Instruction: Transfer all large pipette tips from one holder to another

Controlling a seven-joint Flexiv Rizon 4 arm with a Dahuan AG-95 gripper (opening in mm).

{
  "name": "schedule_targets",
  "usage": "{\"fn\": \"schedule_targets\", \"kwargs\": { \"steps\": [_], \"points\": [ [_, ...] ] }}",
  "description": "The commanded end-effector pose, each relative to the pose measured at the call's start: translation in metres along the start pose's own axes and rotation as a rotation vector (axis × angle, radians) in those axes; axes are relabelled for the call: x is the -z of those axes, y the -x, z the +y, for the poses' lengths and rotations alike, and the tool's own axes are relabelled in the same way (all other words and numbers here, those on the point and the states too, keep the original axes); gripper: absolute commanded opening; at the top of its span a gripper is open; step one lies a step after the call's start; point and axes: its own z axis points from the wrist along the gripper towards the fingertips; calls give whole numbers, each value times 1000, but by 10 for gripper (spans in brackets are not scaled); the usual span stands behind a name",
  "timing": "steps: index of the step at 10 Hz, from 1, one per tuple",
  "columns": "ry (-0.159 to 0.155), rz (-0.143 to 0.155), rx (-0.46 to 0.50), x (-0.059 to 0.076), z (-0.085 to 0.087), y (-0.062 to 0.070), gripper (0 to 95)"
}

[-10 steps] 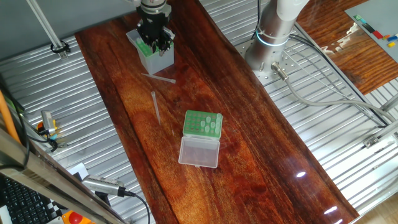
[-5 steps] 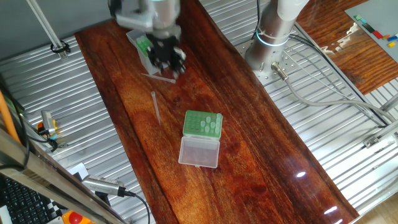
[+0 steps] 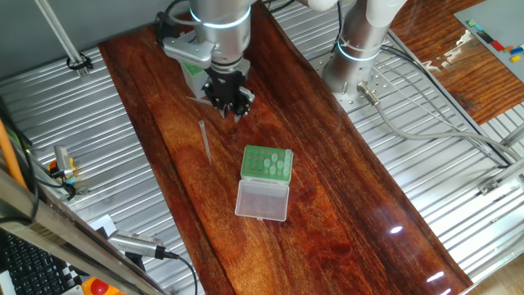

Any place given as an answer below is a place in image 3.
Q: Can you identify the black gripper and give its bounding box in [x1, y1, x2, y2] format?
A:
[203, 67, 255, 123]

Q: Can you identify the green clear pipette tip box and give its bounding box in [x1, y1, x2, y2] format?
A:
[178, 59, 213, 100]
[234, 144, 295, 223]

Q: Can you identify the glossy brown wooden board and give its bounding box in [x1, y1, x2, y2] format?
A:
[97, 0, 475, 295]

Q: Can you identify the yellow orange turtle toy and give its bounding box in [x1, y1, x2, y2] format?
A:
[47, 157, 78, 185]

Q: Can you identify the orange emergency stop box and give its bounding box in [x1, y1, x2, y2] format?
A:
[80, 276, 129, 295]

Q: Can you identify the orange tube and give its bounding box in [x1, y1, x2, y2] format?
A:
[0, 117, 29, 190]

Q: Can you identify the black keyboard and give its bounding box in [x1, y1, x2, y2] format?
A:
[0, 231, 78, 295]

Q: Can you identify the aluminium profile bar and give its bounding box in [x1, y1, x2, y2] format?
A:
[498, 121, 524, 148]
[477, 157, 524, 196]

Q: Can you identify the grey board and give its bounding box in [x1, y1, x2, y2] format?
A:
[453, 0, 524, 84]

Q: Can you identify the silver camera mount bracket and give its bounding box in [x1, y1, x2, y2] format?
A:
[161, 31, 217, 70]

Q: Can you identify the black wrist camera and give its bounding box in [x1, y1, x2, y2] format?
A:
[154, 10, 178, 45]

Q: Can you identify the grey cable with metal connector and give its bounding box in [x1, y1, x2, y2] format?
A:
[355, 80, 523, 163]

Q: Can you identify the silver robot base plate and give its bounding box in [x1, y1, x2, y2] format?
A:
[309, 43, 410, 116]

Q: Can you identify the black cable tie ring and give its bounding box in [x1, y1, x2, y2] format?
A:
[65, 52, 94, 72]

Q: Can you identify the silver camera on stand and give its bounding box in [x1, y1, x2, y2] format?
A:
[107, 229, 168, 261]

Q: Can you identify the black silver-camera cable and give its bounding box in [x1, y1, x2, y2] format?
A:
[162, 250, 200, 295]

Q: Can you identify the aluminium post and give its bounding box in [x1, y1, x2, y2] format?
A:
[34, 0, 92, 79]

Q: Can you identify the shiny steel rail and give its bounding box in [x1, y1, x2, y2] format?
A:
[0, 161, 169, 295]

